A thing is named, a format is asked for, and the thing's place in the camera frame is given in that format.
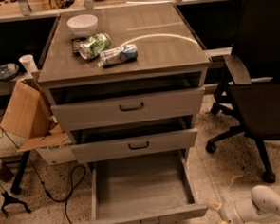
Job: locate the brown cup on floor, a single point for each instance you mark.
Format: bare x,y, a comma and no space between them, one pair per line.
6,174

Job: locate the grey drawer cabinet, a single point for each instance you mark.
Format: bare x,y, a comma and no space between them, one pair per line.
165,45

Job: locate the black table leg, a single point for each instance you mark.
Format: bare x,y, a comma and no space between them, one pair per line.
15,187

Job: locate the grey top drawer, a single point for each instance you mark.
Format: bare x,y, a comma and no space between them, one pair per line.
105,104

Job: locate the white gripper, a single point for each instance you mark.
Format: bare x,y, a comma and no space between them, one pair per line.
229,211

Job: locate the black office chair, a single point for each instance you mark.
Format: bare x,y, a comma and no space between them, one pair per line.
249,87

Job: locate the grey drawer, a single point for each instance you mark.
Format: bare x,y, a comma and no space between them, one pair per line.
147,189
134,139
105,104

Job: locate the grey middle drawer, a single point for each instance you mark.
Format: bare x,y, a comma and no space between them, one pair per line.
134,139

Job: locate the white printed box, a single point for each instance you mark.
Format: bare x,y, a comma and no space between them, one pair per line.
57,154

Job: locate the white paper cup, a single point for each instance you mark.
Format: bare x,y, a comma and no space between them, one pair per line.
28,63

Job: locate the grey bottom drawer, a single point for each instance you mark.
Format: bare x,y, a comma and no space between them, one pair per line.
147,189

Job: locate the black stand foot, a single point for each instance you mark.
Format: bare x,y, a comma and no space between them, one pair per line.
10,200

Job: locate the green crushed can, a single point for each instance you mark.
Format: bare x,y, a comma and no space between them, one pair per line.
92,47

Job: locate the brown cardboard box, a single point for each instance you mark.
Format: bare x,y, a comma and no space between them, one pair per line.
28,116

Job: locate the white bowl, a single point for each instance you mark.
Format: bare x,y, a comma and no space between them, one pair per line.
83,25

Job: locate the blue white crushed can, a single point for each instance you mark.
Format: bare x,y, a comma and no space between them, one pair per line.
118,55

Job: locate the dark blue plate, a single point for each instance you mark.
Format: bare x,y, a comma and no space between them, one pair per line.
8,71

